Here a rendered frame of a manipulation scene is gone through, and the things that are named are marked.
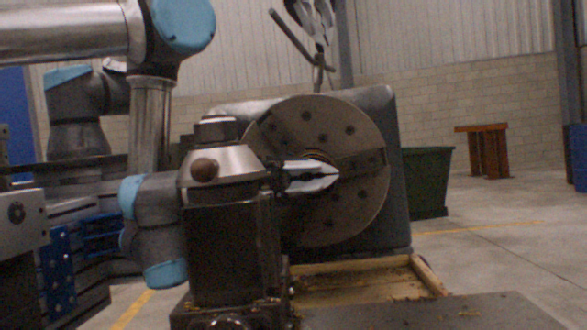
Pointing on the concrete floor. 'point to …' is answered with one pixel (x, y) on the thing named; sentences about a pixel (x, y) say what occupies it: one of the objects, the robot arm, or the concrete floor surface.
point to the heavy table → (486, 141)
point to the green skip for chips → (426, 181)
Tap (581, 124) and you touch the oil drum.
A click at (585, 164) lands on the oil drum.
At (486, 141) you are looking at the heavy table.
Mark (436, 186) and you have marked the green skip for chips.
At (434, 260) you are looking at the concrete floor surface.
